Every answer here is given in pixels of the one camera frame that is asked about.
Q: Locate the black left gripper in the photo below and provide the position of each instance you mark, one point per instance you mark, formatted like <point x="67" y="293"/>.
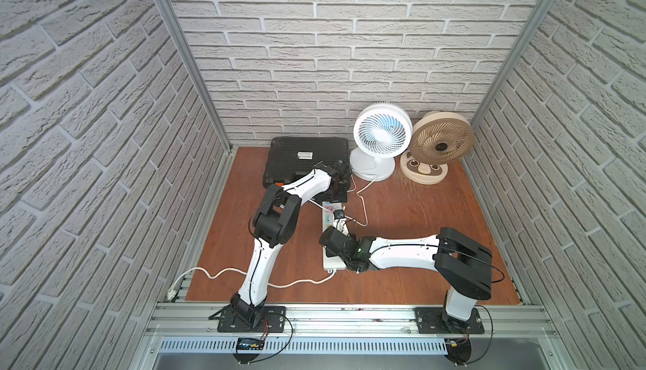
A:
<point x="341" y="188"/>

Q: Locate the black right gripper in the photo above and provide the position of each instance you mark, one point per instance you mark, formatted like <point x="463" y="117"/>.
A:
<point x="332" y="239"/>

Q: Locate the white power strip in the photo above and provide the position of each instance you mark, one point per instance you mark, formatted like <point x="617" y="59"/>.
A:
<point x="333" y="216"/>

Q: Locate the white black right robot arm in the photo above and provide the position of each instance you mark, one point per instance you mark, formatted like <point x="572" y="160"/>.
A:
<point x="464" y="263"/>

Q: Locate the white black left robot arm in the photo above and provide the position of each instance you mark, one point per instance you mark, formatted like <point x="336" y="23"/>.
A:
<point x="274" y="223"/>

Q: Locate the white desk fan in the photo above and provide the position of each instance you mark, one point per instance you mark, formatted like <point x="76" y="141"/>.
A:
<point x="381" y="132"/>

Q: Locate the beige bear desk fan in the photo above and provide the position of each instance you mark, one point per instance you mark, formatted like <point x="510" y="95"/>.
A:
<point x="438" y="138"/>

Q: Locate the white label sticker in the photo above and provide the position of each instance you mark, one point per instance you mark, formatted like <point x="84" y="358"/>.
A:
<point x="305" y="155"/>

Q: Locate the black plastic tool case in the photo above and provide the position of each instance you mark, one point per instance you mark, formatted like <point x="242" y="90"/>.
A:
<point x="284" y="167"/>

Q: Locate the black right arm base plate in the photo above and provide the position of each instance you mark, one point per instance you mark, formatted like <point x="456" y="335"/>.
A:
<point x="434" y="320"/>

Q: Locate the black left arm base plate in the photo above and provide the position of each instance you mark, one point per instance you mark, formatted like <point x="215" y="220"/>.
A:
<point x="269" y="319"/>

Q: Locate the aluminium front rail frame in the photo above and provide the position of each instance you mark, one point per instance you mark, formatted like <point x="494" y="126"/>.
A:
<point x="505" y="327"/>

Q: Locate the white vented cable duct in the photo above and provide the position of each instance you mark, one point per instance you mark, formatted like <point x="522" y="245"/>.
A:
<point x="307" y="345"/>

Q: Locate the aluminium corner post left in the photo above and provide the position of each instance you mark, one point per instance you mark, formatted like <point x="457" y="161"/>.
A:
<point x="165" y="8"/>

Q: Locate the aluminium corner post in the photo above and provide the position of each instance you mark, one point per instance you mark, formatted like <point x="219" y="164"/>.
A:
<point x="529" y="30"/>
<point x="165" y="8"/>

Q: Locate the aluminium corner post right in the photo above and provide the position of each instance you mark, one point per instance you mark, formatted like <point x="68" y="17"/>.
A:
<point x="529" y="30"/>

